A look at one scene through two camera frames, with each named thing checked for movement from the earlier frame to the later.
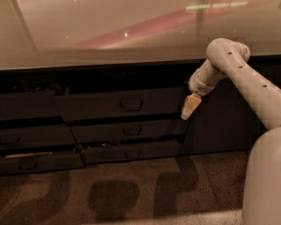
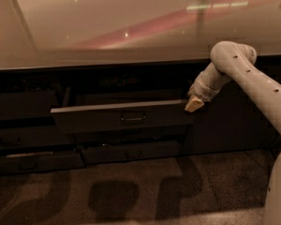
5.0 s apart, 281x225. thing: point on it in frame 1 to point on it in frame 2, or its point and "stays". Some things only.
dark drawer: [20, 105] stays
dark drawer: [123, 101] to [124, 117]
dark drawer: [170, 148] stays
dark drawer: [33, 136] stays
